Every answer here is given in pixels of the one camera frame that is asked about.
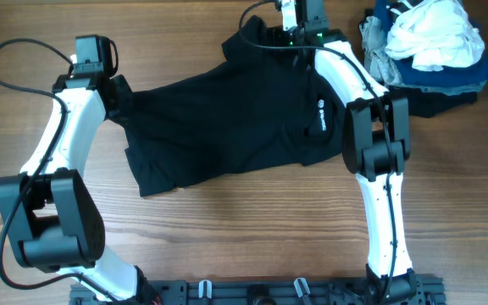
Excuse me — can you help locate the blue folded garment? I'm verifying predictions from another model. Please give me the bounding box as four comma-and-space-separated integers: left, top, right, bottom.
370, 1, 488, 92

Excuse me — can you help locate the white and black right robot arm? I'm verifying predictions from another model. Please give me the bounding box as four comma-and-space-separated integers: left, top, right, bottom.
274, 0, 419, 304

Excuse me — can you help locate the white crumpled garment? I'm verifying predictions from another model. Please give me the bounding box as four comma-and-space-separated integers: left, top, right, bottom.
385, 0, 485, 72

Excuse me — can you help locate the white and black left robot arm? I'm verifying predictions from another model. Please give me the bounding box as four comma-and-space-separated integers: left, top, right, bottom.
0, 35, 162, 304

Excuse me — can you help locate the grey crumpled garment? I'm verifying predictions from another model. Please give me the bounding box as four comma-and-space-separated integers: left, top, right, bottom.
359, 16, 403, 86

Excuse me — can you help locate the black t-shirt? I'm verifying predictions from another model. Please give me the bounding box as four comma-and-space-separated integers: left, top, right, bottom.
116, 16, 345, 197

